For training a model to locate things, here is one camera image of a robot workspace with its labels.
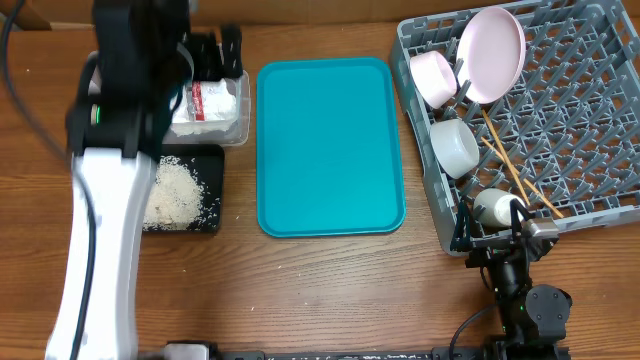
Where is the white paper cup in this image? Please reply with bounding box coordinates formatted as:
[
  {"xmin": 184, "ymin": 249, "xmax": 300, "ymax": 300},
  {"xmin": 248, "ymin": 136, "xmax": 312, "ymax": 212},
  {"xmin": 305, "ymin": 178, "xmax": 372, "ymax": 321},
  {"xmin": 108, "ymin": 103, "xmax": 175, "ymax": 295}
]
[{"xmin": 473, "ymin": 188, "xmax": 525, "ymax": 228}]

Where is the red snack wrapper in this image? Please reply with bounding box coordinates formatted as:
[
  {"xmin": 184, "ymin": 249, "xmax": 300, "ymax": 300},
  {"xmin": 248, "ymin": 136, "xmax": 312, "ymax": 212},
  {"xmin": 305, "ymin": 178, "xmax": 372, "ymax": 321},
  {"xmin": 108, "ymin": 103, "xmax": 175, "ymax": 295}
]
[{"xmin": 191, "ymin": 82, "xmax": 205, "ymax": 121}]

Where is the wooden chopstick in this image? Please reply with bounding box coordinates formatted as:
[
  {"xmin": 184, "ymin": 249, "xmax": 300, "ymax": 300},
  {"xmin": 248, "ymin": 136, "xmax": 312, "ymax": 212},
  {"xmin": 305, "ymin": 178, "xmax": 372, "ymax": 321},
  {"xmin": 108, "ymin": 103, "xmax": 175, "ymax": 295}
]
[
  {"xmin": 482, "ymin": 109, "xmax": 530, "ymax": 206},
  {"xmin": 481, "ymin": 137, "xmax": 564, "ymax": 218}
]

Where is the clear plastic bin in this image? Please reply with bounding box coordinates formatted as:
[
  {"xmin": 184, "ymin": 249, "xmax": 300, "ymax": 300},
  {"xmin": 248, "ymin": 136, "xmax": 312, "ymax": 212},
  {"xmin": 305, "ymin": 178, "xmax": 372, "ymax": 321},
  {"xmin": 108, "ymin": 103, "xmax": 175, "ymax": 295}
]
[{"xmin": 87, "ymin": 49, "xmax": 251, "ymax": 147}]

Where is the teal plastic tray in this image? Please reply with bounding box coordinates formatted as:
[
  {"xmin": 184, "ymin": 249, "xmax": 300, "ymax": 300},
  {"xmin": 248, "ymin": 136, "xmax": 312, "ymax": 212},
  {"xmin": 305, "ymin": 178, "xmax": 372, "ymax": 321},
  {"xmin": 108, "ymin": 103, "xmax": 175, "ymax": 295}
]
[{"xmin": 256, "ymin": 57, "xmax": 406, "ymax": 238}]

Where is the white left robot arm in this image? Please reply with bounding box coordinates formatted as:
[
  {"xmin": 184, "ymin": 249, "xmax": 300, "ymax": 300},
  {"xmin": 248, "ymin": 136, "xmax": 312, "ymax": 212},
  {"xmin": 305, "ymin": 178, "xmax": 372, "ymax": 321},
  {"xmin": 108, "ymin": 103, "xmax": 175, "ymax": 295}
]
[{"xmin": 45, "ymin": 1, "xmax": 244, "ymax": 359}]

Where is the white napkin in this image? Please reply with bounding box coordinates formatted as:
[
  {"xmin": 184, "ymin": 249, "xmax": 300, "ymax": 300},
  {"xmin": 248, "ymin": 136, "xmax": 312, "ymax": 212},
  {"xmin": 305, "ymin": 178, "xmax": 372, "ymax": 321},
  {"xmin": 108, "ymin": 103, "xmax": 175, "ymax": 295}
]
[{"xmin": 170, "ymin": 79, "xmax": 239, "ymax": 136}]

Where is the white round plate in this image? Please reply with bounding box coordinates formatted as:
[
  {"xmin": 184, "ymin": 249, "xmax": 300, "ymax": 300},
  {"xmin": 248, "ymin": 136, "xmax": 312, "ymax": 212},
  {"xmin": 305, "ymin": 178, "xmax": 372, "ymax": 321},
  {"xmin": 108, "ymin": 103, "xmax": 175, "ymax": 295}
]
[{"xmin": 456, "ymin": 6, "xmax": 526, "ymax": 104}]

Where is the pile of rice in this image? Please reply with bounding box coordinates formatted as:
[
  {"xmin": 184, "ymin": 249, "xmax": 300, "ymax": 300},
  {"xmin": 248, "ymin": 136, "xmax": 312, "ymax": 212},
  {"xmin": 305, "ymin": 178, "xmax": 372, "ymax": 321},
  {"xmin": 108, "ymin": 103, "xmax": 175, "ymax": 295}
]
[{"xmin": 143, "ymin": 156, "xmax": 219, "ymax": 232}]

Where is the black rail at table edge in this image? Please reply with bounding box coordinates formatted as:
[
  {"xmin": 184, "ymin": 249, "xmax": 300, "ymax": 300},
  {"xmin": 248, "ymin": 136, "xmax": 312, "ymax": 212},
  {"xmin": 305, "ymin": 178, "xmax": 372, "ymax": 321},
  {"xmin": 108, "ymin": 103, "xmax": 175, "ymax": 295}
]
[{"xmin": 139, "ymin": 341, "xmax": 571, "ymax": 360}]

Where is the black tray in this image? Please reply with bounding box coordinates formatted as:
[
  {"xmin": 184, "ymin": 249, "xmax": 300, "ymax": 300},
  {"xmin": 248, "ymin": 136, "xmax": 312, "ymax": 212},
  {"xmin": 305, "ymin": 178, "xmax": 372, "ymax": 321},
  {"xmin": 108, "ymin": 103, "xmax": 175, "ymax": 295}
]
[{"xmin": 158, "ymin": 144, "xmax": 225, "ymax": 233}]

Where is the pink bowl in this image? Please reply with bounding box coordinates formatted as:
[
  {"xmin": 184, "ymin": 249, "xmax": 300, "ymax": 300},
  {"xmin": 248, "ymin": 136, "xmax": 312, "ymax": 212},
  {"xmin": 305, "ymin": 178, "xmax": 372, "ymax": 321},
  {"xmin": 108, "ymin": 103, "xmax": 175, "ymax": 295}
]
[{"xmin": 409, "ymin": 51, "xmax": 457, "ymax": 109}]

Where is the grey dishwasher rack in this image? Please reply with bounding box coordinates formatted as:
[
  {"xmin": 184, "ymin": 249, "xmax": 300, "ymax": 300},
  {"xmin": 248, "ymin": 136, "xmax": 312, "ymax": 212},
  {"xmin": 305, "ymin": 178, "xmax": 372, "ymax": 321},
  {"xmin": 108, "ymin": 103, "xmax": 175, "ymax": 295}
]
[{"xmin": 390, "ymin": 1, "xmax": 639, "ymax": 249}]

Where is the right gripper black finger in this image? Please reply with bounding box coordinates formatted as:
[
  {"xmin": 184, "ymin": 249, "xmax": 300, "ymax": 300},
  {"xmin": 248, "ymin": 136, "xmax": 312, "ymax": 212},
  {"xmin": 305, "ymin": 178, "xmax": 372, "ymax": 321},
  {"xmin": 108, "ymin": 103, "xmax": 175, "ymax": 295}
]
[
  {"xmin": 450, "ymin": 201, "xmax": 472, "ymax": 252},
  {"xmin": 509, "ymin": 198, "xmax": 535, "ymax": 240}
]

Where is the grey-green bowl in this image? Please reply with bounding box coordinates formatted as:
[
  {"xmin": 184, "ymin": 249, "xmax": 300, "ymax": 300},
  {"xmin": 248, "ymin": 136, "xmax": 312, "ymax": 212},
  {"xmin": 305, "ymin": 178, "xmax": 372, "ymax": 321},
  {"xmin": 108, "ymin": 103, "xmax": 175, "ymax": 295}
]
[{"xmin": 430, "ymin": 119, "xmax": 480, "ymax": 179}]

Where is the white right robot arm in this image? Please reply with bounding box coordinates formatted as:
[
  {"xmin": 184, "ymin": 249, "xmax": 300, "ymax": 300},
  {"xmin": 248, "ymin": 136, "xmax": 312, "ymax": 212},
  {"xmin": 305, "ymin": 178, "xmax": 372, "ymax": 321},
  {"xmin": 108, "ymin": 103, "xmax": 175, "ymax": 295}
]
[{"xmin": 446, "ymin": 200, "xmax": 573, "ymax": 360}]

